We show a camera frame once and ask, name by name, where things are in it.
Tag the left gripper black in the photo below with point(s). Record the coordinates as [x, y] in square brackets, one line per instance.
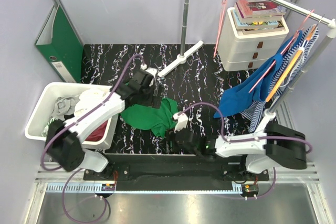
[153, 101]

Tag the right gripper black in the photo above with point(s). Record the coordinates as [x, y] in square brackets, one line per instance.
[171, 137]

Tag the green tank top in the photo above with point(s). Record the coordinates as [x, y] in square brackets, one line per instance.
[147, 118]

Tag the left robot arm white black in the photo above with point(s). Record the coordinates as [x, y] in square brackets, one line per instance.
[65, 138]

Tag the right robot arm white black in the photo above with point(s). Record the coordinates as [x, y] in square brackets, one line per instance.
[276, 146]

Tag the blue tank top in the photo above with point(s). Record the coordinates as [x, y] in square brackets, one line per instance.
[254, 88]

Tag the empty pink hanger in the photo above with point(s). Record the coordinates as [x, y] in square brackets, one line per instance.
[221, 20]

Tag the blue white striped top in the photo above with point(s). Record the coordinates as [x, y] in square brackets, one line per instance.
[255, 110]

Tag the orange wooden hanger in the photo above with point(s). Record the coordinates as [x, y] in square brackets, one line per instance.
[293, 61]

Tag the white garment in bin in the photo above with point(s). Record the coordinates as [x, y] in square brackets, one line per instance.
[88, 100]

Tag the maroon garment in bin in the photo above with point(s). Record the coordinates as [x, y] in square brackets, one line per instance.
[98, 133]

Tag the grey garment in bin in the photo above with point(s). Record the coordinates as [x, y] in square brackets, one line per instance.
[64, 107]

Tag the metal clothes rack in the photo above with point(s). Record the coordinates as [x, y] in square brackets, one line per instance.
[270, 113]

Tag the green lever arch binder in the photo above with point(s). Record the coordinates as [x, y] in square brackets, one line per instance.
[59, 45]

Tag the white laundry bin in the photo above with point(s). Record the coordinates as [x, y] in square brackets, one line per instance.
[45, 105]

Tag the white three-drawer unit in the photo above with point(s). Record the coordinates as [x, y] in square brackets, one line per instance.
[239, 51]

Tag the green white striped garment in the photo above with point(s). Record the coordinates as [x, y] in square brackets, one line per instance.
[46, 128]

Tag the middle book teal cover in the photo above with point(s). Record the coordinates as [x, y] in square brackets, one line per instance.
[238, 21]

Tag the bottom book yellow black cover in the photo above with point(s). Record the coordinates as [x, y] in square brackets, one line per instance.
[261, 27]

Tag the top book pink cover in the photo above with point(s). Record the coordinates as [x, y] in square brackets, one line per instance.
[260, 8]

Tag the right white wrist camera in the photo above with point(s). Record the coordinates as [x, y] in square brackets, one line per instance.
[181, 120]

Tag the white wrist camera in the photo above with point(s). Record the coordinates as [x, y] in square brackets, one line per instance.
[181, 120]
[151, 72]

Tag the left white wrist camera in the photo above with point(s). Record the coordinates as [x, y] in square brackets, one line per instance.
[151, 72]

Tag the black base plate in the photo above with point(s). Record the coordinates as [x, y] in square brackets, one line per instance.
[174, 173]

